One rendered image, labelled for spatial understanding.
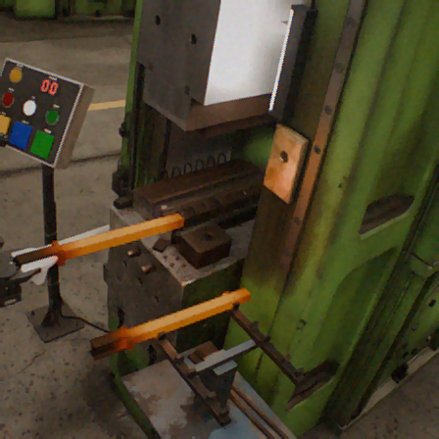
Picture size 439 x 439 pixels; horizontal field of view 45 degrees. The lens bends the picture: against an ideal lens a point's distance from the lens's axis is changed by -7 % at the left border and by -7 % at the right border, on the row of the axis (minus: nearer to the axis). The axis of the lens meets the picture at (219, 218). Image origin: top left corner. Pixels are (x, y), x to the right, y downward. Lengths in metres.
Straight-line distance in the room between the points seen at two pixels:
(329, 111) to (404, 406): 1.69
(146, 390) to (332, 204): 0.68
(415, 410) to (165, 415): 1.45
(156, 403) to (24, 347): 1.13
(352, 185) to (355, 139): 0.10
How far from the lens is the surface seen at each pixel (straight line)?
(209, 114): 1.38
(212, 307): 1.33
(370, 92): 1.14
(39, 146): 1.81
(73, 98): 1.77
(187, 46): 1.31
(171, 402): 1.47
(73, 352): 2.45
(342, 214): 1.25
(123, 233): 1.26
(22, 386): 2.36
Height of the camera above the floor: 1.91
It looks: 36 degrees down
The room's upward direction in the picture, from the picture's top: 11 degrees clockwise
